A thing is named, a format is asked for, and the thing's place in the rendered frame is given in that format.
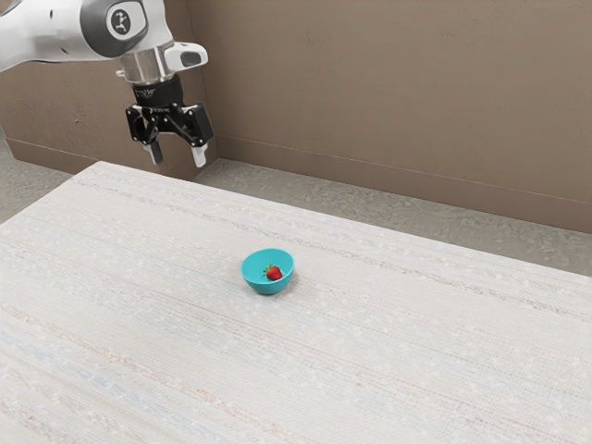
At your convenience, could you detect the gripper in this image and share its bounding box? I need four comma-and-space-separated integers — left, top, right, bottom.
125, 76, 215, 168

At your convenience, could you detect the teal bowl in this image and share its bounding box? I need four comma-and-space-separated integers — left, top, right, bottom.
240, 248, 296, 296

